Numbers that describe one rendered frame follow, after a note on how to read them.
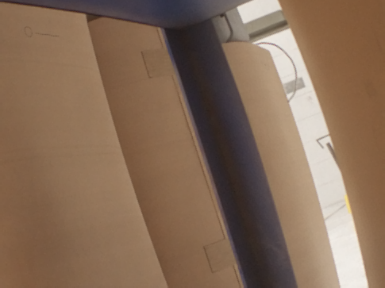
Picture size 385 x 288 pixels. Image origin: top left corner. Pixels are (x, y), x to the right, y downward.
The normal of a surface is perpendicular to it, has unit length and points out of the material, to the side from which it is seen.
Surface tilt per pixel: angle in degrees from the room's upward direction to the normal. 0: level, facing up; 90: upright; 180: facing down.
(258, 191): 90
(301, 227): 90
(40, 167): 90
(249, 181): 90
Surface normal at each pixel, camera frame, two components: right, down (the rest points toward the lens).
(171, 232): 0.15, -0.19
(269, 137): 0.50, -0.28
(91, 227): 0.84, -0.33
